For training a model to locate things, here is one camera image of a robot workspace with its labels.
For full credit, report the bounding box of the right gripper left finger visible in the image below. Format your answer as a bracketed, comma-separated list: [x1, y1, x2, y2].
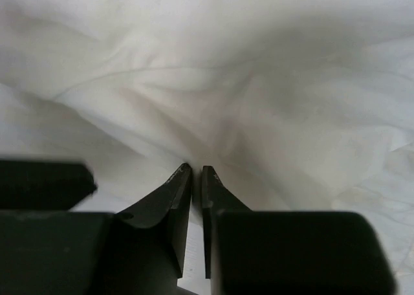
[116, 163, 191, 278]

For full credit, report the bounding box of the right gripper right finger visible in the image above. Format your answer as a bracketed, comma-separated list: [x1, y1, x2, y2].
[201, 166, 250, 279]

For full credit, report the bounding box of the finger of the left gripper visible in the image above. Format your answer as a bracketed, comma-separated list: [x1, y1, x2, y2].
[1, 159, 97, 210]

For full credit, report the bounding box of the white t shirt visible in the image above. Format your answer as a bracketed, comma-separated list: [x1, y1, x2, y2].
[0, 0, 414, 218]

